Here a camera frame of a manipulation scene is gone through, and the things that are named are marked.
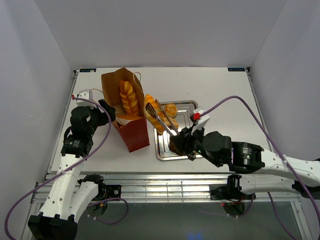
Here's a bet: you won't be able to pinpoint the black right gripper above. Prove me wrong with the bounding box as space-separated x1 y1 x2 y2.
169 123 223 168

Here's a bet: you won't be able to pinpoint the long twisted glazed bread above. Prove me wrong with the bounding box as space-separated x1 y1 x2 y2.
119 80 140 116

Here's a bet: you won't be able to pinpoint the brown red paper bag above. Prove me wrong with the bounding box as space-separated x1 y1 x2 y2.
101 67 150 153

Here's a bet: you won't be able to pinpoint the steel serving tongs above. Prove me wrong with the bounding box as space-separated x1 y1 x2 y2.
145 98 197 161

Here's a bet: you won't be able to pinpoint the striped orange croissant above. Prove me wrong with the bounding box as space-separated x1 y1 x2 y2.
144 93 166 135

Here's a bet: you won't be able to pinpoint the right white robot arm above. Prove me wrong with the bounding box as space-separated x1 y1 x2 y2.
169 127 320 201

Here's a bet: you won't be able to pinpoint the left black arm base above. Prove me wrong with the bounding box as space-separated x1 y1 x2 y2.
95 184 122 201

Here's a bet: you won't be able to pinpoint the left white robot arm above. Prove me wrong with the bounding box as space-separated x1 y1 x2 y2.
27 97 116 240

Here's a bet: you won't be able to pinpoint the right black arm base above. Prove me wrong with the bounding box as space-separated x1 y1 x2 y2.
209 184 256 202

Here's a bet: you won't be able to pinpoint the dark chocolate croissant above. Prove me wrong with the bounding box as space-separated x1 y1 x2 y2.
168 140 183 156

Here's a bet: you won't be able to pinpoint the pale curved croissant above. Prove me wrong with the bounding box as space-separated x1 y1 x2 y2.
164 117 179 129

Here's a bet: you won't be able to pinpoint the round golden bun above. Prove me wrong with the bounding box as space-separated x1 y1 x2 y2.
164 103 178 118

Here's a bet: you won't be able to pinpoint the steel rectangular tray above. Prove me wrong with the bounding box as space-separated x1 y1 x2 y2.
152 100 209 161

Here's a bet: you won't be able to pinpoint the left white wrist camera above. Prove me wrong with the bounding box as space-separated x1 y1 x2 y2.
71 89 93 101

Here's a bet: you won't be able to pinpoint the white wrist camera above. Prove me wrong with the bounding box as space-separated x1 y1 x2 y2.
71 89 93 101
189 107 210 135

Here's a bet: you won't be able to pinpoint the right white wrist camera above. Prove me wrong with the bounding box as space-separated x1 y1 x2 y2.
189 107 210 135

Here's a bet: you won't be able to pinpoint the aluminium frame rail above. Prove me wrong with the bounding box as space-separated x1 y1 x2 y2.
31 172 301 204

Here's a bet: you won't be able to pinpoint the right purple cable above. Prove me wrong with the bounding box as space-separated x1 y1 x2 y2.
199 95 320 240

